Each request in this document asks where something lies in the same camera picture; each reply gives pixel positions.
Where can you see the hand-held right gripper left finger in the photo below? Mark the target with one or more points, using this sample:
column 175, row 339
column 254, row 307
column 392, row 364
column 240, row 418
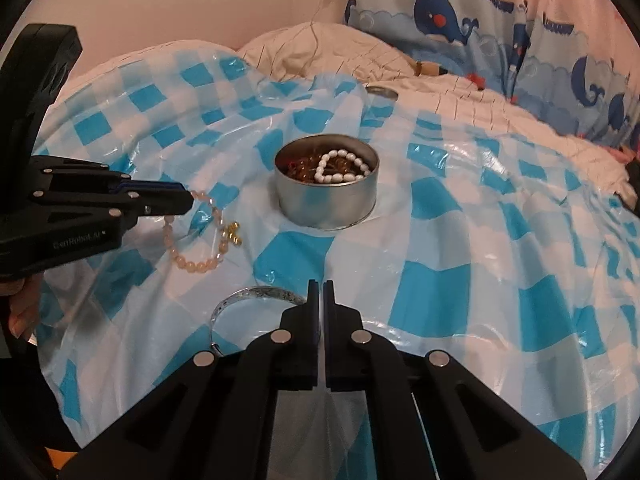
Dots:
column 295, row 340

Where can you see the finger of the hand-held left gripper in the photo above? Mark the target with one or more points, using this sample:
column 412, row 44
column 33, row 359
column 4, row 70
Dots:
column 100, row 177
column 160, row 204

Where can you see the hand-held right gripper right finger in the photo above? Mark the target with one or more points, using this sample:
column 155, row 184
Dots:
column 350, row 345

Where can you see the silver bangle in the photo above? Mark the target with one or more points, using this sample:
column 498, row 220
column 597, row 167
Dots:
column 235, row 299

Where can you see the round metal tin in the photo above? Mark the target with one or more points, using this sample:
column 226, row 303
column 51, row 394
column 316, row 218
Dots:
column 320, row 207

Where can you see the person's left hand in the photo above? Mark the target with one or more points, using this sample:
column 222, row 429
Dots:
column 25, row 310

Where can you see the small yellow bead charm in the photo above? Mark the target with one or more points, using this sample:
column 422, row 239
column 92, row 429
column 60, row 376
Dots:
column 232, row 235

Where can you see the blue checked plastic sheet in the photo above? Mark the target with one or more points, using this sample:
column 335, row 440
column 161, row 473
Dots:
column 450, row 285

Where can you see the round metal tin lid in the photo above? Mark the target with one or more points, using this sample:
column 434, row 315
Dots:
column 382, row 91

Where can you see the white quilt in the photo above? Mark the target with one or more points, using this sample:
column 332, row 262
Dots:
column 500, row 120

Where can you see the small tan bottle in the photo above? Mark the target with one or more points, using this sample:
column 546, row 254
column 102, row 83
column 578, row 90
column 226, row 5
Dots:
column 427, row 68

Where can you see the small red toy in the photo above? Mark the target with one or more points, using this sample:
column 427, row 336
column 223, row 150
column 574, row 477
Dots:
column 477, row 82

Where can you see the pink cloth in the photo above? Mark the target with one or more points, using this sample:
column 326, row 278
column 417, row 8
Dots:
column 625, row 154

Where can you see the whale print blue cloth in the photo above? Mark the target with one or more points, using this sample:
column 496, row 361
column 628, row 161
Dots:
column 440, row 15

